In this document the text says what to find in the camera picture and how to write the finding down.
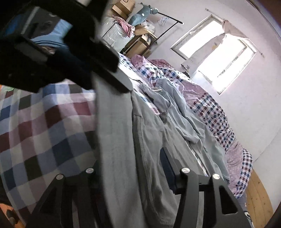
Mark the folded blue clothes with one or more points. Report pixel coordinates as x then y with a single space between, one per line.
54 35

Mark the dark grey t-shirt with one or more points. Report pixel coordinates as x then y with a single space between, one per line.
114 142

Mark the window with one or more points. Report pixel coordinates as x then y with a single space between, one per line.
219 59

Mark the pink cloth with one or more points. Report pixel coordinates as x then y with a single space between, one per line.
126 26

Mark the checked bed sheet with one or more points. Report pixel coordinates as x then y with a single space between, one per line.
44 127

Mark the printed white curtain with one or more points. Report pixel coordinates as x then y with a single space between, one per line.
210 48

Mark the teal plush toy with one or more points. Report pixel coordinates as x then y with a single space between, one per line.
140 15

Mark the checked purple quilt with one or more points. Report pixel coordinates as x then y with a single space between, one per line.
215 109

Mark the light grey-green shirt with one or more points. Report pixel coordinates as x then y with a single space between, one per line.
186 118

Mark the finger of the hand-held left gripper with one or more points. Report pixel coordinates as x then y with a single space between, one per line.
74 70
114 76

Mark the black clothes rack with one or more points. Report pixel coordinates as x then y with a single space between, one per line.
166 24

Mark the brown cardboard box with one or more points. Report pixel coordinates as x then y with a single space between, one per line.
142 42

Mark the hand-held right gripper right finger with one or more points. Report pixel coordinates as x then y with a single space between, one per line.
168 171

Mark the wooden headboard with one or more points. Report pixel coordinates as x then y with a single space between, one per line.
259 201

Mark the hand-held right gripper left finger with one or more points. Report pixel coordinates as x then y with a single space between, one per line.
85 186

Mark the white storage box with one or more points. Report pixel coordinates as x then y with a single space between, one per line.
114 35

